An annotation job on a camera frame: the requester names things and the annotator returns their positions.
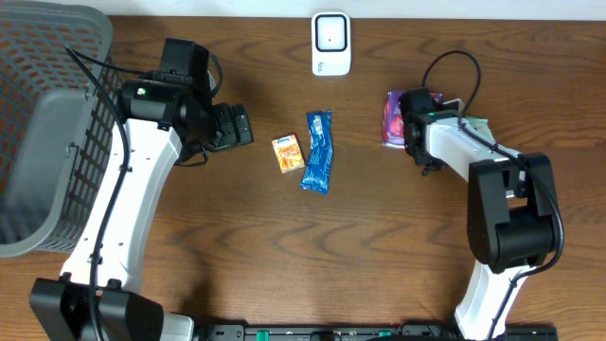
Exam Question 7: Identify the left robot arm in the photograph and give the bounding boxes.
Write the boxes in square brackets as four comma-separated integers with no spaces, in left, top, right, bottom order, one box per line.
[29,38,254,340]

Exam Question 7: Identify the grey plastic mesh basket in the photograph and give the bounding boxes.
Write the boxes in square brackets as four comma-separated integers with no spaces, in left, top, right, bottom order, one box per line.
[1,1,121,258]

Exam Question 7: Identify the right black cable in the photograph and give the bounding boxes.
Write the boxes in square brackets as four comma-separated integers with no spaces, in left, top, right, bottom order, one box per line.
[420,49,565,341]

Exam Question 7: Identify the blue Oreo cookie pack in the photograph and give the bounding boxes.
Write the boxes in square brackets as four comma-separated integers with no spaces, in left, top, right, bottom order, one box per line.
[300,111,333,194]

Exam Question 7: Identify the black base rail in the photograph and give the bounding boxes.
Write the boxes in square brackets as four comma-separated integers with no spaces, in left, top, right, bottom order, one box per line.
[204,323,560,341]

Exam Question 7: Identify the black cable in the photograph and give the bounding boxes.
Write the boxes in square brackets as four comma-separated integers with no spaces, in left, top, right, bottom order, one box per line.
[420,49,565,341]
[63,45,143,341]

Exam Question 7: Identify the green wet wipes pack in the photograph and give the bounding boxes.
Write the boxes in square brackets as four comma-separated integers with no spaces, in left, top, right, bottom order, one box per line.
[467,117,496,144]

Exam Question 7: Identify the orange Kleenex tissue pack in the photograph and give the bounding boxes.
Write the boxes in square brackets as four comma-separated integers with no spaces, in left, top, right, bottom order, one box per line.
[272,135,305,173]

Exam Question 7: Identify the white barcode scanner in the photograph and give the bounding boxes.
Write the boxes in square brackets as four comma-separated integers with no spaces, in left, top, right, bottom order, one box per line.
[311,11,352,77]

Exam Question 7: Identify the pink purple liner pack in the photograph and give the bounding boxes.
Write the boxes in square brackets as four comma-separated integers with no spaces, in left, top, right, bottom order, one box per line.
[381,89,445,150]

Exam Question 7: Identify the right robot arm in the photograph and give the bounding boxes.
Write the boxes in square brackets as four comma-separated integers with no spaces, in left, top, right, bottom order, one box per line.
[400,88,563,340]

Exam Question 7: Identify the left black cable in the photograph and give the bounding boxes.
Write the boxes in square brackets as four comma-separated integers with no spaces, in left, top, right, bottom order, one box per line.
[63,45,143,341]

